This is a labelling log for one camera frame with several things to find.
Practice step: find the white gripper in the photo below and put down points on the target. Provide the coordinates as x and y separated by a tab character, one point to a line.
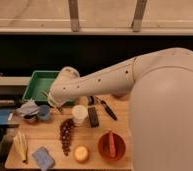
57	96

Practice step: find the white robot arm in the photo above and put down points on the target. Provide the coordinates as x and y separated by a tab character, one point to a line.
161	104

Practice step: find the green plastic tray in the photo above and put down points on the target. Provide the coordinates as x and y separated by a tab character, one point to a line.
40	83

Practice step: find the white paper cup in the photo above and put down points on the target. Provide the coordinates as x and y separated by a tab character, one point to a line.
80	114

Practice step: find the blue cup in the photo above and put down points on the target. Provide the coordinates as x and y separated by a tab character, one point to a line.
44	113

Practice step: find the grey crumpled cloth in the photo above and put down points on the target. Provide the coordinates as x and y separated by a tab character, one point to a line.
28	108

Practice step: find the bunch of dark grapes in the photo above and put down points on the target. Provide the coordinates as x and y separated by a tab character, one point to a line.
66	132

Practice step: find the black rectangular block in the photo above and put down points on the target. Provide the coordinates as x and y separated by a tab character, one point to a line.
93	118

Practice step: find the blue object at left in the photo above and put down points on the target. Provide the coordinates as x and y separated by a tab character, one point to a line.
7	117

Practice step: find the yellow whisk brush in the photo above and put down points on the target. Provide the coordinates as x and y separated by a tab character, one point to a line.
20	144

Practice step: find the orange carrot toy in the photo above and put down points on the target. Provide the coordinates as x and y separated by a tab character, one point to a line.
112	148

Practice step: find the blue sponge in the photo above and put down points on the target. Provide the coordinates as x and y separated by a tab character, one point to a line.
43	159

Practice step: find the red bowl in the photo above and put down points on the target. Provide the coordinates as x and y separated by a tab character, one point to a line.
103	147

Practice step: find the black handled utensil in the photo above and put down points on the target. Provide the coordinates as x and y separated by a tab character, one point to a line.
107	108

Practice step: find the left metal frame post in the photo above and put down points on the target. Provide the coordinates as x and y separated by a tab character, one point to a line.
74	15

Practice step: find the metal frame post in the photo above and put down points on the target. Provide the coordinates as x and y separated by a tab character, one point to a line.
74	15
138	15

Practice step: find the right metal frame post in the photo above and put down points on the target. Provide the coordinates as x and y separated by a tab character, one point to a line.
138	15

